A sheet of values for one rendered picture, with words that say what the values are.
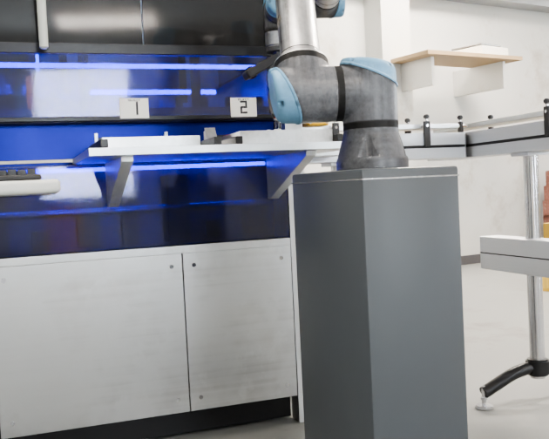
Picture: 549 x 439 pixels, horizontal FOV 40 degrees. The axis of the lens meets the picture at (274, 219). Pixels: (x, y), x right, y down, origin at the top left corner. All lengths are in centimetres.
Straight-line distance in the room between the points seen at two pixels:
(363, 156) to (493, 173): 570
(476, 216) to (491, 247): 425
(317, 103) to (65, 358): 115
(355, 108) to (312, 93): 10
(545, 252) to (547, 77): 539
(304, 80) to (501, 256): 141
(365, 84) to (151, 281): 103
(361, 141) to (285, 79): 20
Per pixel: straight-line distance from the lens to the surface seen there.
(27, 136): 232
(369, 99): 154
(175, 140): 202
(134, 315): 228
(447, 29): 697
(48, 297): 225
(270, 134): 197
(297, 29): 161
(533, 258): 261
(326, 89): 153
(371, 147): 153
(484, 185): 711
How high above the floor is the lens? 76
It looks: 2 degrees down
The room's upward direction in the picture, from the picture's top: 3 degrees counter-clockwise
